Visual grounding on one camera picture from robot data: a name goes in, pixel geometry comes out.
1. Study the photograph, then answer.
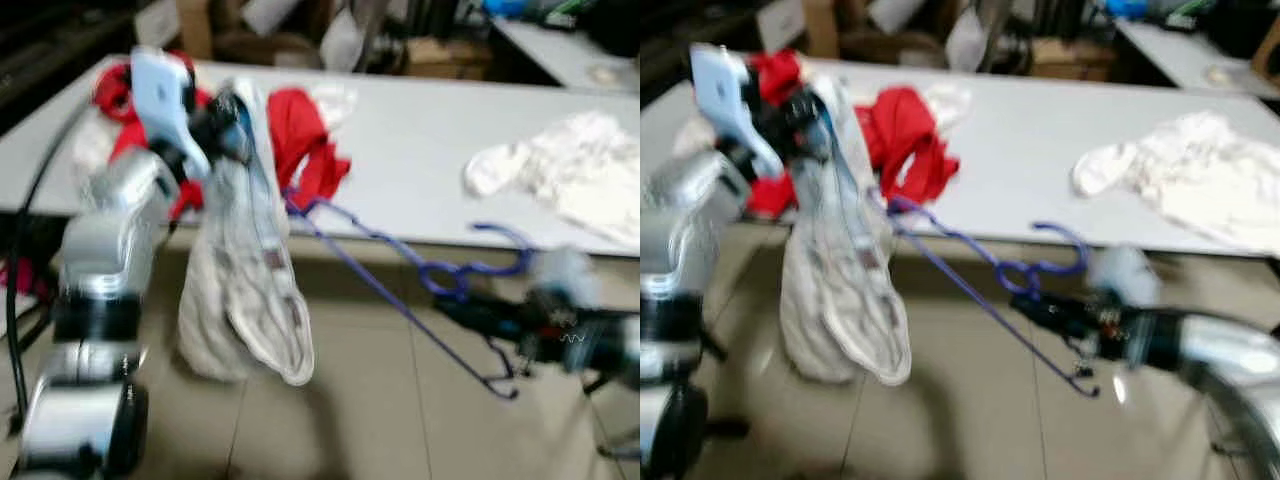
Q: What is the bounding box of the pale grey right wrist camera mount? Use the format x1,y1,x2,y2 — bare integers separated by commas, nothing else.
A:
528,246,603,303
1086,243,1163,307

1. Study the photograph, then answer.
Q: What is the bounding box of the brown cardboard box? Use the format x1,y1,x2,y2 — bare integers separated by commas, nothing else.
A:
1030,36,1116,81
403,36,493,81

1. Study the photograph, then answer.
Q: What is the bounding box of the white long table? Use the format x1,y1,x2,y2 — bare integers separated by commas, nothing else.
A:
0,55,641,263
640,55,1280,263

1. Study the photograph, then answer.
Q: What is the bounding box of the purple plastic hanger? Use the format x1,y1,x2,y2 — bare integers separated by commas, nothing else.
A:
283,190,541,401
885,195,1101,399

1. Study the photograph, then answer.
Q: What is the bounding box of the white T-shirt small emblem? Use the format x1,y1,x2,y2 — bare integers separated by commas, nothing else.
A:
463,110,641,249
1072,110,1280,256

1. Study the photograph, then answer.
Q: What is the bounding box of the white crumpled garment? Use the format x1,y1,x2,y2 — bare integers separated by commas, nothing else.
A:
308,80,361,129
68,112,119,179
918,80,973,129

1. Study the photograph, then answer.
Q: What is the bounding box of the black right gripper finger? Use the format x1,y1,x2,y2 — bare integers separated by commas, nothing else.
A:
1010,292,1099,339
436,293,533,336

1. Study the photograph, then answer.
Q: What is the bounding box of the grey white desk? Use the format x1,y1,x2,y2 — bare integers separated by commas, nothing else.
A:
1110,15,1280,99
488,15,641,96

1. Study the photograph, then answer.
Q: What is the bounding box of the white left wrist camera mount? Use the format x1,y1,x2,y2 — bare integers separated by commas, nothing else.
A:
690,44,786,181
128,46,213,183

